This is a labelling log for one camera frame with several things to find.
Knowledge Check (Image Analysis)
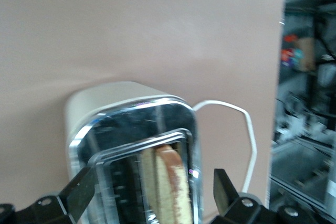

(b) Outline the cream and chrome toaster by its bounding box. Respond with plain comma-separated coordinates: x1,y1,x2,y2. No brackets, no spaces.
64,81,204,224

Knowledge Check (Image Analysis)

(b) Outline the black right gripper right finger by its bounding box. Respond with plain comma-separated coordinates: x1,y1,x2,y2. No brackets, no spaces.
214,168,316,224

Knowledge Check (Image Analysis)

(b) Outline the slice of brown-crust bread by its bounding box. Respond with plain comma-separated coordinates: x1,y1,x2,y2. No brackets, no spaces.
140,142,194,224

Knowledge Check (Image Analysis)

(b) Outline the brown cardboard box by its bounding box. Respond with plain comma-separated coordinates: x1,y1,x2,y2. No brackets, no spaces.
282,35,316,72

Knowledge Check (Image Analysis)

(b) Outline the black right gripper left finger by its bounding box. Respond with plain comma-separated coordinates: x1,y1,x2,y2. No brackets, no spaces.
0,166,97,224

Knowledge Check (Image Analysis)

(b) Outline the white toaster power cable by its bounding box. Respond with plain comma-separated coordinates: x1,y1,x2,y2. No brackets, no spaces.
192,100,258,193

